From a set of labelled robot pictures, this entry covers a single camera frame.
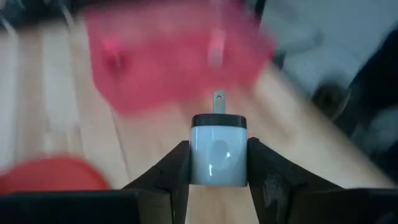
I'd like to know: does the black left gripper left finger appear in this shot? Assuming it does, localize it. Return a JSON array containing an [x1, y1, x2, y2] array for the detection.
[[123, 140, 191, 224]]

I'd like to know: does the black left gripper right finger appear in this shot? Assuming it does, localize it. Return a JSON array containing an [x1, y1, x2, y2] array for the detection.
[[247, 137, 343, 224]]

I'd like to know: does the black white wall charger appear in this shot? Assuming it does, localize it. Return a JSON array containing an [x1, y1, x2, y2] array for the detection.
[[189, 90, 249, 188]]

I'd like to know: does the red desk lamp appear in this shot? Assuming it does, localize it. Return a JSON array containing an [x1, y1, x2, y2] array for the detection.
[[0, 154, 111, 195]]

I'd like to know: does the pink plastic bin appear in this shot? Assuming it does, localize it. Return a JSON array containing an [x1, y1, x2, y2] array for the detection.
[[82, 0, 276, 114]]

